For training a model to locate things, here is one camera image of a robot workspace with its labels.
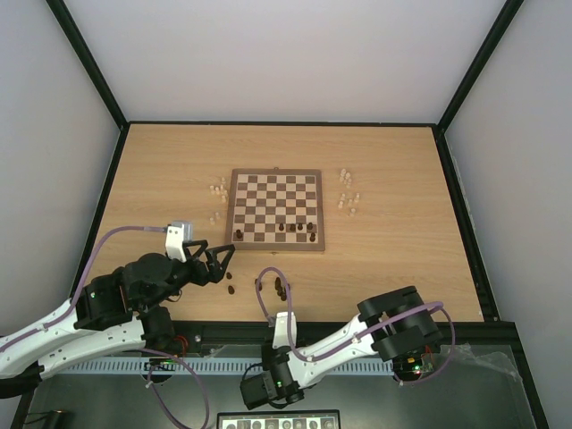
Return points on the circuit board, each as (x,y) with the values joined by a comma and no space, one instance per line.
(417,364)
(163,363)

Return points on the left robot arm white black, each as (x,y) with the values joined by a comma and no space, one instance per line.
(116,312)

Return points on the black aluminium frame rail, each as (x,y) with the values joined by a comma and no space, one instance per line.
(203,336)

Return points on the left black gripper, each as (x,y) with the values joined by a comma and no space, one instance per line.
(205,276)

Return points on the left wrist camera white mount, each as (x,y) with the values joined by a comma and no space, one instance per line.
(178,235)

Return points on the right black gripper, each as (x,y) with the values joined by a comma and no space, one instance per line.
(257,394)

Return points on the left circuit board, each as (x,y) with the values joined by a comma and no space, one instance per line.
(163,363)

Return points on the right circuit board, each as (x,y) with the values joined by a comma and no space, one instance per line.
(417,364)

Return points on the wooden chess board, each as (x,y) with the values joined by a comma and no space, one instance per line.
(260,199)

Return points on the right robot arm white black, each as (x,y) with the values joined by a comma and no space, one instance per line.
(390,326)

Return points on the grey slotted cable duct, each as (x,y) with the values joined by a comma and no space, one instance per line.
(213,366)

